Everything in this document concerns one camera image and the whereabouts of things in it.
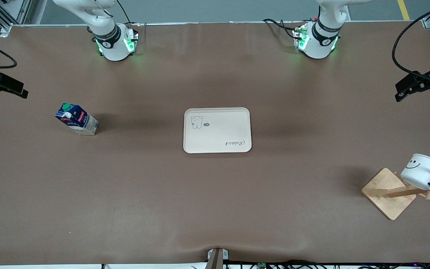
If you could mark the blue white milk carton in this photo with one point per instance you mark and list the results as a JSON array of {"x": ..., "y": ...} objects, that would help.
[{"x": 77, "y": 119}]

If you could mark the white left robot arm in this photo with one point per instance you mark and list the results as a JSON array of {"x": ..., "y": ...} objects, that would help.
[{"x": 317, "y": 41}]

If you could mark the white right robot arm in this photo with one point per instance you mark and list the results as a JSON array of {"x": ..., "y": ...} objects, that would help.
[{"x": 108, "y": 37}]

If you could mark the wooden cup rack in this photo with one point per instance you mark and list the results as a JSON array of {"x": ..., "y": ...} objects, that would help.
[{"x": 386, "y": 194}]

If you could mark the brown table cover mat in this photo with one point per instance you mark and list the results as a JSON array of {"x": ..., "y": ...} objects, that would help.
[{"x": 88, "y": 186}]

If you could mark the cream rectangular plastic tray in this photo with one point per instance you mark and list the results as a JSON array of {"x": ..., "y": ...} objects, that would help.
[{"x": 222, "y": 134}]

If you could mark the grey metal bracket with post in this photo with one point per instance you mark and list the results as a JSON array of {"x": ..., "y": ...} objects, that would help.
[{"x": 217, "y": 258}]

